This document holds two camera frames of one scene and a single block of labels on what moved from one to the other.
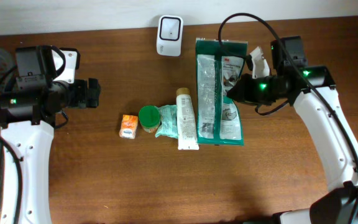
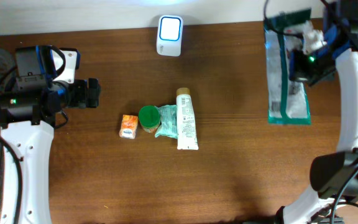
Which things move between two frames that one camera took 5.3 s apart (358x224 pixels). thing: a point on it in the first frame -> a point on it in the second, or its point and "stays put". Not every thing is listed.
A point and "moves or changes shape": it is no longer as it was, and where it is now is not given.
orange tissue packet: x=128 y=127 stays put
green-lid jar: x=149 y=117 stays put
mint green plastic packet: x=169 y=126 stays put
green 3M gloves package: x=219 y=119 moves or changes shape
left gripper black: x=86 y=99 stays put
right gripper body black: x=250 y=88 -> x=311 y=65
